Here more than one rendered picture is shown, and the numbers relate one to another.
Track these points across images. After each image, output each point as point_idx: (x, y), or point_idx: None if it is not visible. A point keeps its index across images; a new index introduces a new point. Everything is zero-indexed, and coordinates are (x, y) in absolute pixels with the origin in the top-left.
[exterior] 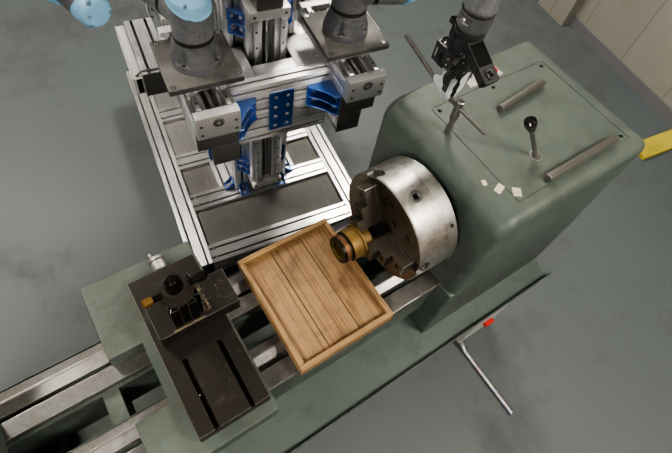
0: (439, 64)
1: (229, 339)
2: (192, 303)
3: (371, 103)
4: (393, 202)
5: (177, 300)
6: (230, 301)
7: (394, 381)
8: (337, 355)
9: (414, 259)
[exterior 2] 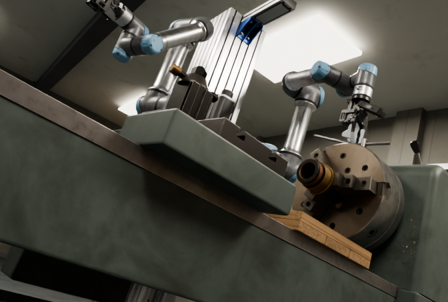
0: (346, 120)
1: None
2: (209, 93)
3: None
4: (345, 151)
5: (201, 78)
6: None
7: None
8: (317, 301)
9: (377, 181)
